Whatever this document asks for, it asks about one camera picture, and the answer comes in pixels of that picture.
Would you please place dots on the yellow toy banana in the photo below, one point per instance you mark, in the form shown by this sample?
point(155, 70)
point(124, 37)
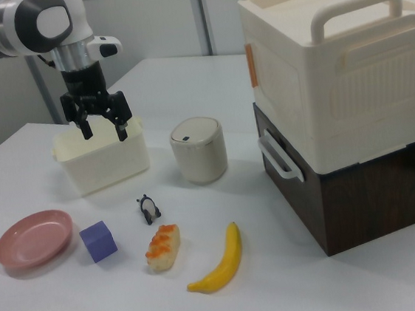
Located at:
point(226, 261)

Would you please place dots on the small beige trash can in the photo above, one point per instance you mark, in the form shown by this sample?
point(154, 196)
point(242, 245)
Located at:
point(200, 152)

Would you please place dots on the dark brown wooden box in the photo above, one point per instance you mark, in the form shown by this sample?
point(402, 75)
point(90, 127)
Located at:
point(368, 205)

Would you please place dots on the purple cube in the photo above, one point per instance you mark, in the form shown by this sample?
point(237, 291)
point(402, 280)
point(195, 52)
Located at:
point(98, 243)

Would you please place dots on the toy salmon roe sushi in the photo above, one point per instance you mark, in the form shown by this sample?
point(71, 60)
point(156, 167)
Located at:
point(162, 249)

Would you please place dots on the small panda toy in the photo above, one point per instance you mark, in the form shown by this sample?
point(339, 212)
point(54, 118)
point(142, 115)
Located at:
point(148, 208)

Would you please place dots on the cream open plastic bin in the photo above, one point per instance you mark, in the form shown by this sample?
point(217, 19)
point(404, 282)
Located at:
point(108, 162)

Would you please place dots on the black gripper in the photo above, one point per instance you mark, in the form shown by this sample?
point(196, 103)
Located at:
point(83, 83)

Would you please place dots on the pink plate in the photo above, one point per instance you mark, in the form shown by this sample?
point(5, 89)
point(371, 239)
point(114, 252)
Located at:
point(31, 242)

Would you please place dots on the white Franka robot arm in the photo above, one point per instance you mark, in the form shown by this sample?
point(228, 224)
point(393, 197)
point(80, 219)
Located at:
point(30, 25)

